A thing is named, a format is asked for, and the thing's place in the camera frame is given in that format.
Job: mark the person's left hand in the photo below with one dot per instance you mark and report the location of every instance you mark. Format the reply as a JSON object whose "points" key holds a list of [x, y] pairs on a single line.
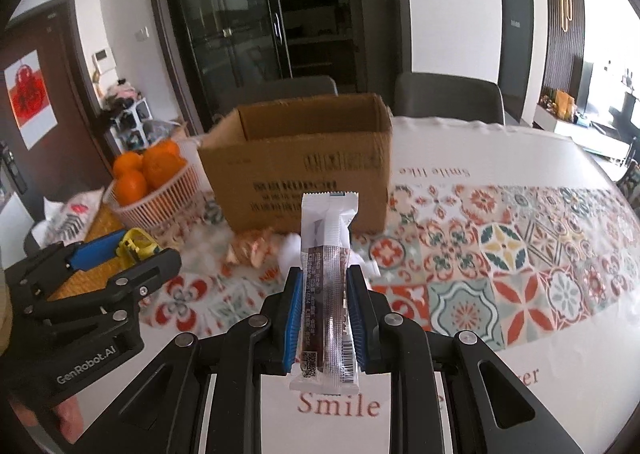
{"points": [[60, 416]]}

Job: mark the brown wooden door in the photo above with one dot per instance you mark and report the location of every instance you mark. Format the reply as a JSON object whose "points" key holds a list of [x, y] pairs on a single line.
{"points": [[60, 104]]}

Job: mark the red and white wall calendar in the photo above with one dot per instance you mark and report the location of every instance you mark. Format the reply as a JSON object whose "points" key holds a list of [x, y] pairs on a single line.
{"points": [[30, 99]]}

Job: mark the tile-patterned white tablecloth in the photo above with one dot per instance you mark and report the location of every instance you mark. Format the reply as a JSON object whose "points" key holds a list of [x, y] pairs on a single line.
{"points": [[525, 259]]}

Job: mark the yellow clip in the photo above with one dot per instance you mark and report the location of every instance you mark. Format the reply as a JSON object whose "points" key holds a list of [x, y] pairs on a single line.
{"points": [[137, 244]]}

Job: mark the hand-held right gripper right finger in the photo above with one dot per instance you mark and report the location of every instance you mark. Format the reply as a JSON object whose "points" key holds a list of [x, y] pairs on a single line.
{"points": [[357, 319]]}

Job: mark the dark glass sliding door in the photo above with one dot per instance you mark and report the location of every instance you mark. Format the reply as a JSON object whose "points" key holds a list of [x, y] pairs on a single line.
{"points": [[250, 19]]}

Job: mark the white plush toy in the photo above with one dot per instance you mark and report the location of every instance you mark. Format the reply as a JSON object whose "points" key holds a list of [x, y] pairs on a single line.
{"points": [[290, 249]]}

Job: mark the black television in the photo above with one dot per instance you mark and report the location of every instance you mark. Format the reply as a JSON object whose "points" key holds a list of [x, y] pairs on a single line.
{"points": [[586, 87]]}

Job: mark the white light switch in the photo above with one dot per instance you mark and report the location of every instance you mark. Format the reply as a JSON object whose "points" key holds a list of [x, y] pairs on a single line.
{"points": [[142, 33]]}

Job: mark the white slatted fruit basket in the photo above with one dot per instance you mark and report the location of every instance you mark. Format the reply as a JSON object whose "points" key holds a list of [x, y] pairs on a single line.
{"points": [[160, 204]]}

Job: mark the gold foil wrapper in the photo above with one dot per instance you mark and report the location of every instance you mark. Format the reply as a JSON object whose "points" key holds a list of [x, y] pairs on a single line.
{"points": [[252, 248]]}

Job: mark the white cube shelf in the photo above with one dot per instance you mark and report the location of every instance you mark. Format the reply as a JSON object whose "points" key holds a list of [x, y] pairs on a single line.
{"points": [[127, 127]]}

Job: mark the snack bar packet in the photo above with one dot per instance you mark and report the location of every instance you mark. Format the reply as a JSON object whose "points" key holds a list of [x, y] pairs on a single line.
{"points": [[327, 259]]}

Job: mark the grey dining chair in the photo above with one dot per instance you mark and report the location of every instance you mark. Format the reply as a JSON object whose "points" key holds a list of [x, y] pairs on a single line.
{"points": [[280, 92], [447, 97]]}

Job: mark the orange paper bag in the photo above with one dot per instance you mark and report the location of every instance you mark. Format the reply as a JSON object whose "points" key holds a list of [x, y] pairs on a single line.
{"points": [[565, 105]]}

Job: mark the dark grey room door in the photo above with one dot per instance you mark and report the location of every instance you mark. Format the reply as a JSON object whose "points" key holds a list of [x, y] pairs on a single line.
{"points": [[516, 44]]}

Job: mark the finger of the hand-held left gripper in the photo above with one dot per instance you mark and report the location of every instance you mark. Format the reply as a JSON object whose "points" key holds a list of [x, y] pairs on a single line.
{"points": [[100, 249], [145, 271]]}

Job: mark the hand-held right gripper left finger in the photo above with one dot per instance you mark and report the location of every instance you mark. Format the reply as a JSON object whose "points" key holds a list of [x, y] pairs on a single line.
{"points": [[292, 324]]}

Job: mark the white intercom panel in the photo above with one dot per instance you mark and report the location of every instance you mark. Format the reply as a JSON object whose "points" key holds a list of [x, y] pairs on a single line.
{"points": [[104, 62]]}

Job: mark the dark slatted wall panel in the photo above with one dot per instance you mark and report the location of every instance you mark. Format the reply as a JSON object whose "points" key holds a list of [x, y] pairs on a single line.
{"points": [[562, 29]]}

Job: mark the black door lock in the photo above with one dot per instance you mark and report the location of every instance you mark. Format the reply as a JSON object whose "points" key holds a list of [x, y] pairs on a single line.
{"points": [[11, 169]]}

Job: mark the pile of oranges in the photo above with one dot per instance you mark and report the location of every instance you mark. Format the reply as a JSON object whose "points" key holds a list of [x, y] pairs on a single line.
{"points": [[150, 167]]}

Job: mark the white low cabinet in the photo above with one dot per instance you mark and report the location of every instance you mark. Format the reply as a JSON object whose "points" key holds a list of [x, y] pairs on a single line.
{"points": [[580, 134]]}

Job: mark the brown cardboard box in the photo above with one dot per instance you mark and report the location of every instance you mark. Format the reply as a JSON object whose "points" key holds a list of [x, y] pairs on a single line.
{"points": [[280, 169]]}

